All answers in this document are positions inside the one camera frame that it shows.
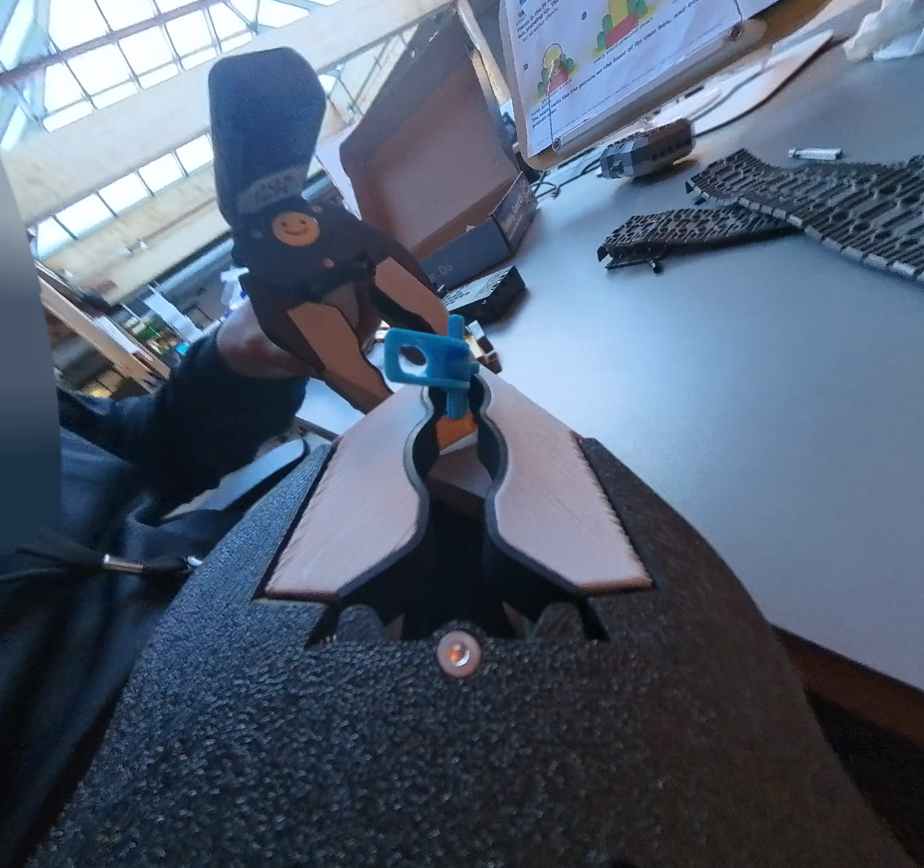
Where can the blue cardboard box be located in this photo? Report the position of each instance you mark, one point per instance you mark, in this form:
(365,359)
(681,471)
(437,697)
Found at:
(433,146)

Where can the instruction sheet stand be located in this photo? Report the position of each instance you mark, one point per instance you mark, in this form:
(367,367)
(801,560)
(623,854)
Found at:
(613,30)

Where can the person's left forearm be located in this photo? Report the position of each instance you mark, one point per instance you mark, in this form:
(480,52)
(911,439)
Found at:
(180,413)

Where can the person's dark clothing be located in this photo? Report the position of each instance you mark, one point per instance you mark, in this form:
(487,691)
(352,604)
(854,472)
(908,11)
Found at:
(72,651)

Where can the small grey toy axle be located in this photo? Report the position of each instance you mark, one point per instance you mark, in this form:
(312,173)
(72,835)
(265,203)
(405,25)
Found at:
(816,154)

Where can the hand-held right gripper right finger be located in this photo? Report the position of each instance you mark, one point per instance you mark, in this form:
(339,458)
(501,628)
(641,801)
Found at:
(563,514)

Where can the grey toy motor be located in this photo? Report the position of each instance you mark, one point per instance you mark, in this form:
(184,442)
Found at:
(646,149)

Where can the glass skylight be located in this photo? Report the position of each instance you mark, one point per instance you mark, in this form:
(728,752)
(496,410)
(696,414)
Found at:
(144,16)

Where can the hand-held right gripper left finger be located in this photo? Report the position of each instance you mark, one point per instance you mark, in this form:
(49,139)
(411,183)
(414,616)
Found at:
(346,514)

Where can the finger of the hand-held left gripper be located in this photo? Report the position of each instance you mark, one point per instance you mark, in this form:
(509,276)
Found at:
(339,348)
(408,290)

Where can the black toy battery box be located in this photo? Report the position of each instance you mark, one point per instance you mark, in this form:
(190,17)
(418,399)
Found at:
(491,294)

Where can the crumpled white plastic bag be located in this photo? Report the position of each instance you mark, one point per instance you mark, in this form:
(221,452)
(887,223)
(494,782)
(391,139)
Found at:
(891,23)

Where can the blue plastic tool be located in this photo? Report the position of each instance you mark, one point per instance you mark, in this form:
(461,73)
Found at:
(401,366)

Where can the person's left hand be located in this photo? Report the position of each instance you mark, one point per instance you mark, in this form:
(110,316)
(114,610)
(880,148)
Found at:
(252,348)

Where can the black toy track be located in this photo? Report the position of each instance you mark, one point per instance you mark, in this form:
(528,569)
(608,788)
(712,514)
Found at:
(830,196)
(693,229)

